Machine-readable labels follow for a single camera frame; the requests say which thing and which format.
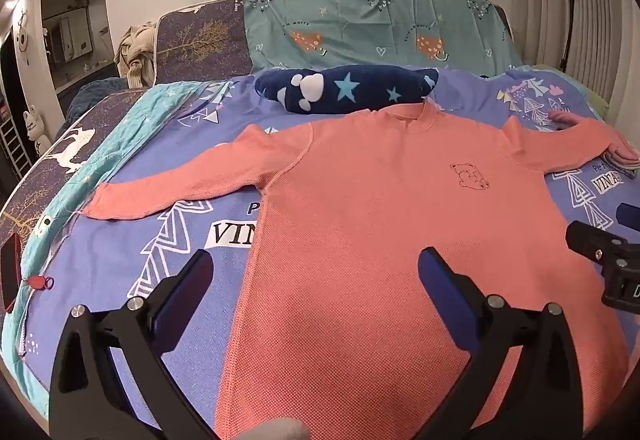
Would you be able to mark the small white device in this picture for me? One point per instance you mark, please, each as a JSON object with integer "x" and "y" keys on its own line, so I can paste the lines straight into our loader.
{"x": 45, "y": 224}

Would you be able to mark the red key tag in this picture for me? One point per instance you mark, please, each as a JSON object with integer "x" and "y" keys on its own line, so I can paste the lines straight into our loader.
{"x": 37, "y": 282}

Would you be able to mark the beige cloth pile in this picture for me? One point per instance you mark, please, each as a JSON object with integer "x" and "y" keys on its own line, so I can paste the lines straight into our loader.
{"x": 137, "y": 55}

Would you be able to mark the dark teal fuzzy blanket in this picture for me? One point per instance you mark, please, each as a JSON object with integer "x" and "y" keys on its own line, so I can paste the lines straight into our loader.
{"x": 95, "y": 95}

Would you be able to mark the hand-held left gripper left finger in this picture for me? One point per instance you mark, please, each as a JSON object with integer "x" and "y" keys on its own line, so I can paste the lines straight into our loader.
{"x": 182, "y": 300}

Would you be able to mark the light pink folded cloth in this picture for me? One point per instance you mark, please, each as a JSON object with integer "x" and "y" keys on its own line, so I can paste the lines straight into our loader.
{"x": 625, "y": 160}

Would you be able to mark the pink knit sweater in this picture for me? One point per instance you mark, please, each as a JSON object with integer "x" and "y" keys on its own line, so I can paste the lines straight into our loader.
{"x": 375, "y": 220}

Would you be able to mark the purple printed bed sheet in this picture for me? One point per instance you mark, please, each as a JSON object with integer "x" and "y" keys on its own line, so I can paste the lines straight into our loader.
{"x": 125, "y": 250}

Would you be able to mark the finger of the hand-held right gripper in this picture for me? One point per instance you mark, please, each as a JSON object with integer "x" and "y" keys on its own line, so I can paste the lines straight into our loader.
{"x": 630, "y": 217}
{"x": 595, "y": 240}

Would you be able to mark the green printed sheet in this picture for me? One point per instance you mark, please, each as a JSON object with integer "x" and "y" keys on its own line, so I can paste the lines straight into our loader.
{"x": 375, "y": 30}

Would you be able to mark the navy star print blanket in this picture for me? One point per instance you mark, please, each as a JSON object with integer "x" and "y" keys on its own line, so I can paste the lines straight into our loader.
{"x": 350, "y": 85}

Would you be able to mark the pale frog figurine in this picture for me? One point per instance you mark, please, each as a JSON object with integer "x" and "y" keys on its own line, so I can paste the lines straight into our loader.
{"x": 35, "y": 132}

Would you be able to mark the teal quilt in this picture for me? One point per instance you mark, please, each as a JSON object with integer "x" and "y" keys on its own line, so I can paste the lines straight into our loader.
{"x": 125, "y": 120}

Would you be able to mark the yellow green cloth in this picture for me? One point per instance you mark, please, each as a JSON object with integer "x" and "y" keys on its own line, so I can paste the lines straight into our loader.
{"x": 597, "y": 101}

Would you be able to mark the dark deer print bed cover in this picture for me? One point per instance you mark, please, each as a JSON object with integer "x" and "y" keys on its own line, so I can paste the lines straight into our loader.
{"x": 200, "y": 40}

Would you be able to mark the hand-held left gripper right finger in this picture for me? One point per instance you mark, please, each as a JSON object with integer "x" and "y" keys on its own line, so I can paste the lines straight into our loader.
{"x": 445, "y": 290}

